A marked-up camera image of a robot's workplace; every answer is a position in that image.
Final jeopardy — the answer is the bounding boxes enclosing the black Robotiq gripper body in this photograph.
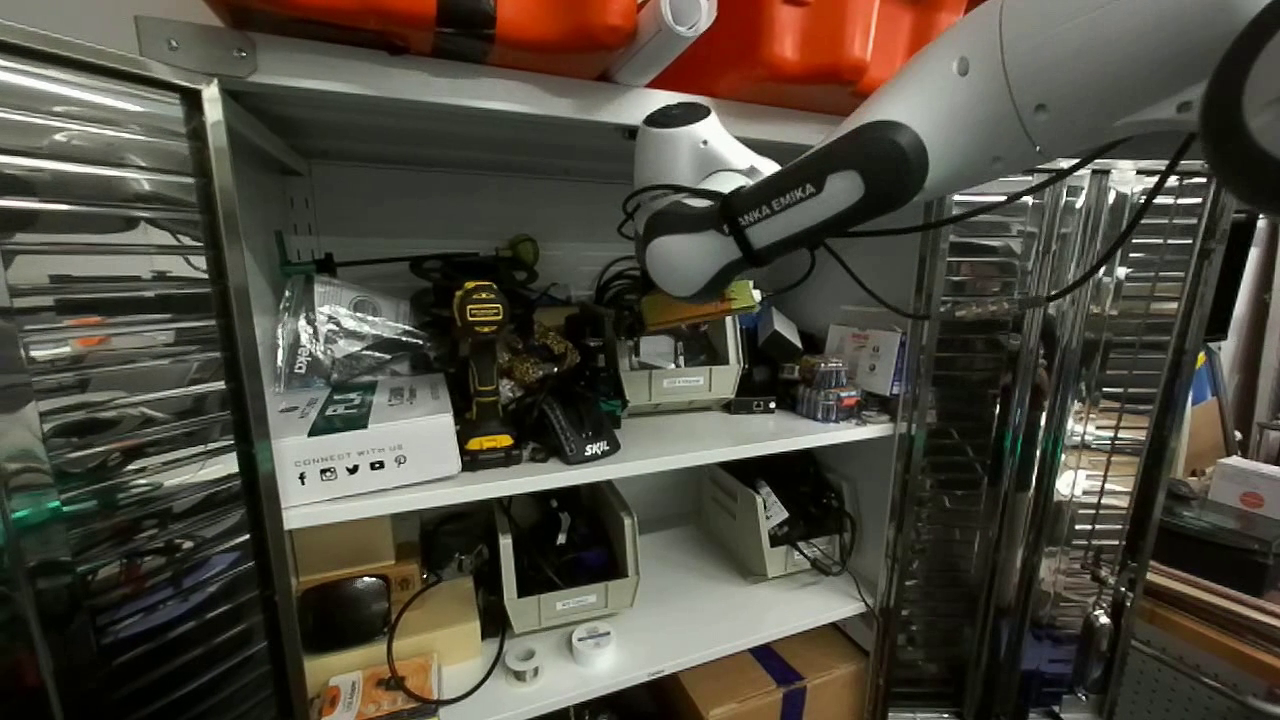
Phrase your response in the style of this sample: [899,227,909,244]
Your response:
[670,323,737,374]

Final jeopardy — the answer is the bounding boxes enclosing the small black box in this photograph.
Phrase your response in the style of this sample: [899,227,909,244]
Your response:
[719,387,779,418]

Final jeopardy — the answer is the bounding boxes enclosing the black power tool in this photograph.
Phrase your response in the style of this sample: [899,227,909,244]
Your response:
[511,301,629,467]

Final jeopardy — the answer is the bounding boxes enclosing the cardboard box with blue tape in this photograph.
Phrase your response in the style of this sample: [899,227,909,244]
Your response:
[659,620,872,720]

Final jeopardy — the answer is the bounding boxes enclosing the white printed cardboard box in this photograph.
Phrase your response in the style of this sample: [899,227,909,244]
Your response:
[263,373,469,512]

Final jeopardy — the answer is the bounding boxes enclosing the large brown cardboard box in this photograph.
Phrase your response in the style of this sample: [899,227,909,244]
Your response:
[297,564,486,698]

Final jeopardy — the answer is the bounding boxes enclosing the small brown cardboard box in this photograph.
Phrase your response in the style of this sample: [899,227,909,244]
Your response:
[288,515,400,585]

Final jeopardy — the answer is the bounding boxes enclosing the orange labelled box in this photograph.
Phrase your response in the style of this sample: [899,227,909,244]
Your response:
[313,652,447,720]

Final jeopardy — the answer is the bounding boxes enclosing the white box with red logo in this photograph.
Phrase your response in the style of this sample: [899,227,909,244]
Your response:
[1200,450,1280,529]

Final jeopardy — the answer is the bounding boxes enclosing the white card package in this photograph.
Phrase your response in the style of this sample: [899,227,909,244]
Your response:
[821,321,905,398]

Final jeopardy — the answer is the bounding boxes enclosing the grey storage bin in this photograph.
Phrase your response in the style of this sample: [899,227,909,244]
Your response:
[694,454,854,585]
[491,478,642,640]

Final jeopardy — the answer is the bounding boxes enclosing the white metal shelf unit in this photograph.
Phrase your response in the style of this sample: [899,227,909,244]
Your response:
[130,13,925,720]

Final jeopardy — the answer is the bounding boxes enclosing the white tube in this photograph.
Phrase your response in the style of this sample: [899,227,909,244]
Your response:
[607,0,719,91]

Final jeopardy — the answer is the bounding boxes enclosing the white tape roll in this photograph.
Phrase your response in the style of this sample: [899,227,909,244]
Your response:
[500,640,542,686]
[562,620,621,671]

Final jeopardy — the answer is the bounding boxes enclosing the orange plastic case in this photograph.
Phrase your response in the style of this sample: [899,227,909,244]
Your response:
[652,0,985,114]

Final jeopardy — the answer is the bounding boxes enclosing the clear plastic bag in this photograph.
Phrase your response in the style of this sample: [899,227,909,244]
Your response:
[271,270,431,391]

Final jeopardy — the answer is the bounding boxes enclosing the black rounded device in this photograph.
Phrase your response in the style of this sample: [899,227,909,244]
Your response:
[292,573,397,658]

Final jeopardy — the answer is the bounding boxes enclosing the brown wooden boards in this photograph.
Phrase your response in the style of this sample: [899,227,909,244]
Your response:
[1138,556,1280,664]

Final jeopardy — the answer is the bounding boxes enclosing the grey tool bin with cables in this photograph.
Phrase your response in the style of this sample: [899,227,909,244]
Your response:
[615,317,751,417]

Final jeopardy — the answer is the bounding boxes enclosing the black cable bundle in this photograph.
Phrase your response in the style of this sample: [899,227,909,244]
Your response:
[590,255,659,327]

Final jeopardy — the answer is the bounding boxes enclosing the yellow black cordless drill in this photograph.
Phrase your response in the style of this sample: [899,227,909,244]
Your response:
[447,277,532,473]

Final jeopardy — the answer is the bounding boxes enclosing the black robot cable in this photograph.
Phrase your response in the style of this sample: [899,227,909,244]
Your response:
[797,129,1204,327]

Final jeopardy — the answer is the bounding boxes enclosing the steel wire tray rack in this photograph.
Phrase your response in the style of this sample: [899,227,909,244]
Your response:
[874,155,1231,720]

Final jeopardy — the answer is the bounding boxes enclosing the thin black cable loop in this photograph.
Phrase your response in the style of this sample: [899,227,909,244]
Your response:
[379,569,511,713]

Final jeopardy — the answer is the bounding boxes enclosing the orange case with black strap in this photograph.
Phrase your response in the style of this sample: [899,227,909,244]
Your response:
[205,0,648,78]

